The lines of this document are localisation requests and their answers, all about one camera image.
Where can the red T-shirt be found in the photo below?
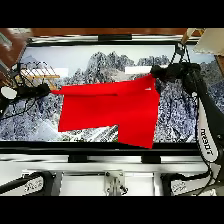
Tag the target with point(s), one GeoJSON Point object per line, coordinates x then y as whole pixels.
{"type": "Point", "coordinates": [126, 106]}

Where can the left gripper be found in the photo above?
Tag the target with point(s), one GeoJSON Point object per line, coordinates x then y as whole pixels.
{"type": "Point", "coordinates": [40, 90]}

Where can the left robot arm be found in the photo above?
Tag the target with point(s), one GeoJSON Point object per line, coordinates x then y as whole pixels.
{"type": "Point", "coordinates": [13, 91]}

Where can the white garment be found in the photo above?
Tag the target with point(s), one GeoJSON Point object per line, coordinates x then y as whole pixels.
{"type": "Point", "coordinates": [211, 40]}

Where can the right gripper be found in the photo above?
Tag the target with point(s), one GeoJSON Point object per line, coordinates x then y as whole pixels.
{"type": "Point", "coordinates": [160, 73]}

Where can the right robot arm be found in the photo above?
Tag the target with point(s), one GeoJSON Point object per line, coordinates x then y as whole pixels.
{"type": "Point", "coordinates": [208, 133]}

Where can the silver frame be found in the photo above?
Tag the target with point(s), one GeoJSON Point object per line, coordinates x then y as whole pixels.
{"type": "Point", "coordinates": [110, 170]}

